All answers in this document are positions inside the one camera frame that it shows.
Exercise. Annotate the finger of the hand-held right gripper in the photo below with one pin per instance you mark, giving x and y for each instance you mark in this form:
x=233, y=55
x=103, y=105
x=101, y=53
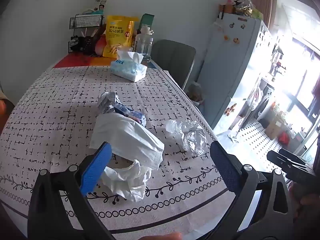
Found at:
x=282, y=160
x=292, y=155

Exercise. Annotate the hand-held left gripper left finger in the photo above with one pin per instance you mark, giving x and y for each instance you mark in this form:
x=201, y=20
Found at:
x=98, y=166

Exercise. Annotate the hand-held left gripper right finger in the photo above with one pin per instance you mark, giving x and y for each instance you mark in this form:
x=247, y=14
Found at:
x=225, y=166

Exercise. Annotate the white paper tissue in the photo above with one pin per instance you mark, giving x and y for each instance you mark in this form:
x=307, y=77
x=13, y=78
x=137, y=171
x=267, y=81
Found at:
x=125, y=135

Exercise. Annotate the crushed clear plastic bottle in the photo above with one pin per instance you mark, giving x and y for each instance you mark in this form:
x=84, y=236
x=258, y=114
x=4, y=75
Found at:
x=192, y=138

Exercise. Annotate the blue purple snack wrapper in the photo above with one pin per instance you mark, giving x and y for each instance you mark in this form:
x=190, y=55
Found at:
x=127, y=111

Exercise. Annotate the person's right hand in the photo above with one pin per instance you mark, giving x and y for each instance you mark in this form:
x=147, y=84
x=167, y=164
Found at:
x=306, y=201

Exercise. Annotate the person's left hand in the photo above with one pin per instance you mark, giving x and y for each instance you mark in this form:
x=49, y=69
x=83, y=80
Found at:
x=160, y=237

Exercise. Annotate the red bag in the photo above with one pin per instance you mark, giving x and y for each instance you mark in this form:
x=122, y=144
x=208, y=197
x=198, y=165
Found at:
x=283, y=138

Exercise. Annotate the cardboard box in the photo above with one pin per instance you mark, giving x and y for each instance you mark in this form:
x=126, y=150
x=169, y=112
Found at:
x=273, y=129

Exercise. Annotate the white black-patterned tablecloth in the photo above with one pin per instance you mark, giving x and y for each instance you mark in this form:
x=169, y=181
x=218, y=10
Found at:
x=55, y=110

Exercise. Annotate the clear plastic bag with food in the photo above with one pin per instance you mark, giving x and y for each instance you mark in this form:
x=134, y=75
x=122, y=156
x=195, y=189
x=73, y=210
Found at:
x=196, y=93

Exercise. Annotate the light blue refrigerator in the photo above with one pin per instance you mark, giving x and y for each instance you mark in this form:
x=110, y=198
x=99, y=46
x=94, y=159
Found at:
x=225, y=75

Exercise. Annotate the blue soft tissue pack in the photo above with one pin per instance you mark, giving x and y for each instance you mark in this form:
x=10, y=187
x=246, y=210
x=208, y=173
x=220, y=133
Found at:
x=128, y=68

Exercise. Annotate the red table mat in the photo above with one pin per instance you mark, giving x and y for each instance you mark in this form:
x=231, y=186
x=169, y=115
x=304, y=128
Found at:
x=82, y=60

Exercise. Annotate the red yellow mango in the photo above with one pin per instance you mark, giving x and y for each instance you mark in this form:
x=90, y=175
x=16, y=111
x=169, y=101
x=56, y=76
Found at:
x=100, y=47

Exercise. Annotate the grey chair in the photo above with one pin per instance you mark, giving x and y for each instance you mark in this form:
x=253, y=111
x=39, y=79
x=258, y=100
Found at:
x=172, y=57

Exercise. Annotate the black mesh pen holder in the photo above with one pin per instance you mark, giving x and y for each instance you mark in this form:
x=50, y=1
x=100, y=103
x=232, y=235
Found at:
x=86, y=45

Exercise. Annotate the clear plastic jar white lid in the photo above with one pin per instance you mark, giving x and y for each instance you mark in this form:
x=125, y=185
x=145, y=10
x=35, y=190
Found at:
x=145, y=43

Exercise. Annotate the yellow snack bag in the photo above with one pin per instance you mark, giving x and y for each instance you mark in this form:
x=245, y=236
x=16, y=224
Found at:
x=117, y=35

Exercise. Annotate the clear bag of gold snacks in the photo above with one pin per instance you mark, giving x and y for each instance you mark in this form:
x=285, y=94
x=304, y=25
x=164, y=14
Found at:
x=247, y=8

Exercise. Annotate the green carton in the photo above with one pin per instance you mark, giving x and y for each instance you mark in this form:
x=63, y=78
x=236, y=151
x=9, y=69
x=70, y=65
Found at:
x=147, y=20

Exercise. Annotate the pink curtain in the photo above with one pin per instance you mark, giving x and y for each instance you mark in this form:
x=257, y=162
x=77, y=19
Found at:
x=270, y=2

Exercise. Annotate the orange box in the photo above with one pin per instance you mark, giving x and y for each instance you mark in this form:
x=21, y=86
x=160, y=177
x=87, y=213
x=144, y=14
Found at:
x=226, y=8

